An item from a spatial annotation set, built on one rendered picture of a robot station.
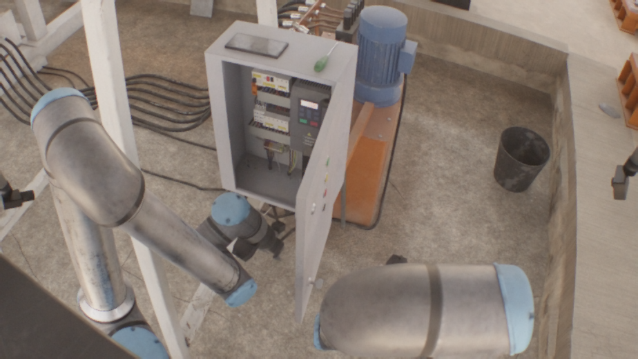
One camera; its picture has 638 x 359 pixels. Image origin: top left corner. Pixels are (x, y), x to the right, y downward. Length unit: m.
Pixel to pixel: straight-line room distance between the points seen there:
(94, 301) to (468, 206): 2.11
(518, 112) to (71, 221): 3.10
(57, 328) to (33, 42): 4.02
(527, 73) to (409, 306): 3.36
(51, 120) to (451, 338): 0.66
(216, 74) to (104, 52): 0.43
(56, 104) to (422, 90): 2.89
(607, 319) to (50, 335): 2.17
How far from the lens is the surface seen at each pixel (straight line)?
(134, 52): 3.94
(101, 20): 1.13
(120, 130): 1.25
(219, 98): 1.52
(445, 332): 0.55
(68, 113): 0.81
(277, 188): 1.81
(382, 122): 2.16
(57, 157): 0.76
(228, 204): 1.23
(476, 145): 3.13
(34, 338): 0.30
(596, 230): 2.54
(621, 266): 2.49
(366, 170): 2.24
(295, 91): 1.40
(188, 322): 2.01
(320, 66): 1.31
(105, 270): 1.08
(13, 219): 2.68
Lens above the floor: 2.02
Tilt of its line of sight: 49 degrees down
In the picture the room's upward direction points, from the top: 2 degrees clockwise
